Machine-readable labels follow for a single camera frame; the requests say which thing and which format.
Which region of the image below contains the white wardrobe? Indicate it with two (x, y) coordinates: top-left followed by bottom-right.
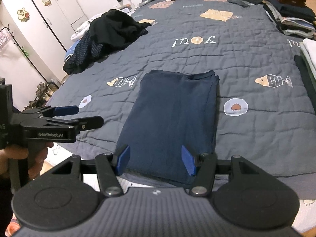
(1, 0), (86, 82)

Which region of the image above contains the black wire rack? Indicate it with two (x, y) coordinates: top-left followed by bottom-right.
(0, 24), (49, 85)

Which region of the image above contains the grey quilted bedspread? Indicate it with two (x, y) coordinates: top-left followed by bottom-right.
(49, 0), (315, 199)

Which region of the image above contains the black clothes pile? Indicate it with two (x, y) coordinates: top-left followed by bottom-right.
(63, 9), (151, 75)

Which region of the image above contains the folded clothes stack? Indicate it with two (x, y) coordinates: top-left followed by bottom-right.
(262, 0), (315, 39)

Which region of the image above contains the person's left hand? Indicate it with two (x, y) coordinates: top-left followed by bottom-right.
(0, 142), (54, 180)

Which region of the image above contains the navy blue garment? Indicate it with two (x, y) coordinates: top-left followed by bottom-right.
(117, 70), (218, 187)

